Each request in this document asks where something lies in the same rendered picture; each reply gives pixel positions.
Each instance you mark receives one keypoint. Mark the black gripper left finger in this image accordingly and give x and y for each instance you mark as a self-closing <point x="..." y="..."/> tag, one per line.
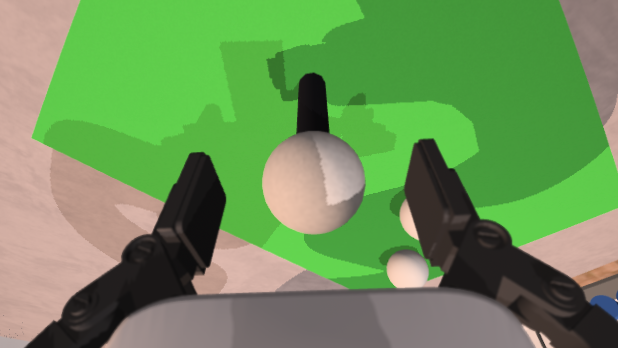
<point x="153" y="265"/>

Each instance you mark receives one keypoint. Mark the green mat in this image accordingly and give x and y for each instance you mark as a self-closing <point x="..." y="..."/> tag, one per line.
<point x="499" y="85"/>

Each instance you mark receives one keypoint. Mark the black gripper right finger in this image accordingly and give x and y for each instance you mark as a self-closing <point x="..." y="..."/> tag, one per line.
<point x="477" y="255"/>

